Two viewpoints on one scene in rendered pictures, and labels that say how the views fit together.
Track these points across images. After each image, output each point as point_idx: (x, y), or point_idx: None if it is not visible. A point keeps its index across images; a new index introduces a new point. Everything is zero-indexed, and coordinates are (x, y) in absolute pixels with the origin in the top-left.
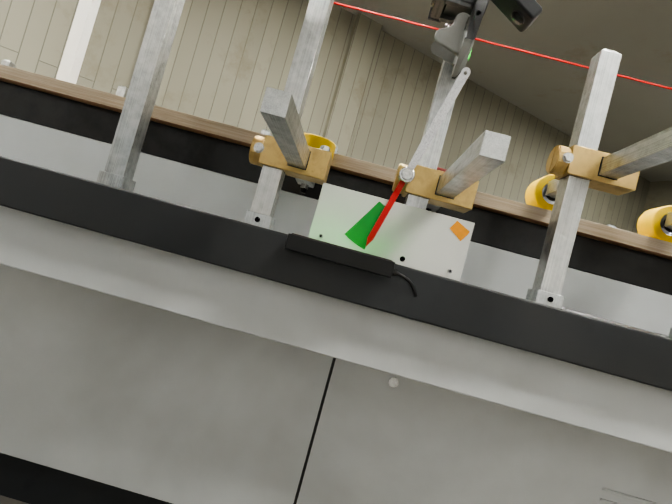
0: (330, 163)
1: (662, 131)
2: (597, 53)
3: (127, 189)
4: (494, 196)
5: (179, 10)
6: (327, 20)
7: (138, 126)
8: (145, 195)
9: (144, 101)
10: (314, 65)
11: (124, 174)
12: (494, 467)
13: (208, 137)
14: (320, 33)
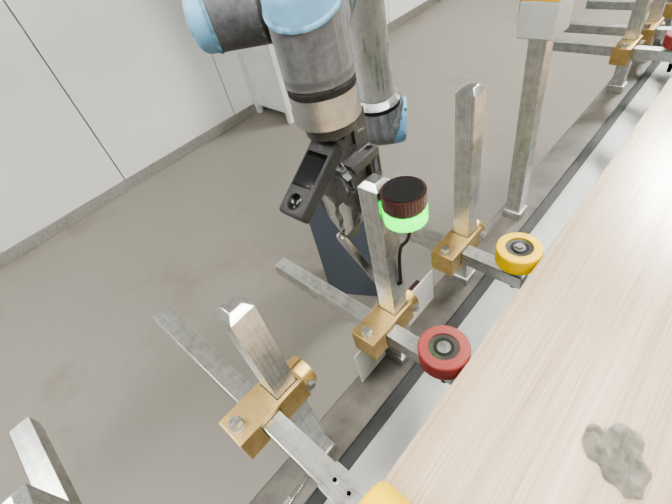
0: (444, 261)
1: (200, 337)
2: (243, 297)
3: (510, 217)
4: (417, 433)
5: (532, 96)
6: (466, 137)
7: (509, 181)
8: (487, 225)
9: (511, 166)
10: (463, 178)
11: (506, 208)
12: None
13: None
14: (454, 153)
